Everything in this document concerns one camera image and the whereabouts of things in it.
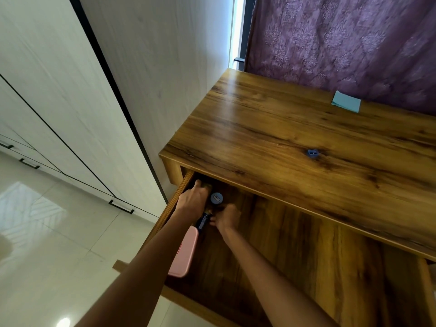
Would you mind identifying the person's right hand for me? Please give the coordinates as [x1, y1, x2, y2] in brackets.
[209, 203, 242, 235]

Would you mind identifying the person's left hand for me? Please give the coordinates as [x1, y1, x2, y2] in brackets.
[174, 180, 212, 223]

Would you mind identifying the person's right forearm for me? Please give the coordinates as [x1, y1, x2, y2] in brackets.
[222, 226, 339, 327]

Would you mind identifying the person's left forearm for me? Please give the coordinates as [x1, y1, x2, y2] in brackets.
[73, 210, 197, 327]

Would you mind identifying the pink case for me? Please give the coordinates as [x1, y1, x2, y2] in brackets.
[167, 226, 199, 278]

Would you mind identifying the wooden desk drawer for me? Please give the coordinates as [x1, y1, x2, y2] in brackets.
[113, 171, 436, 327]

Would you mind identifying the wooden desk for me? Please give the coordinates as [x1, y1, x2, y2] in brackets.
[159, 68, 436, 327]

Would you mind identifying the white wardrobe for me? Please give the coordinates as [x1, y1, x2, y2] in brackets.
[0, 0, 234, 223]

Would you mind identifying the light blue sticky note pad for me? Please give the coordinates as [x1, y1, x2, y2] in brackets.
[331, 91, 362, 114]

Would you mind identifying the purple patterned curtain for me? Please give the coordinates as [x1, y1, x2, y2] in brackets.
[244, 0, 436, 116]

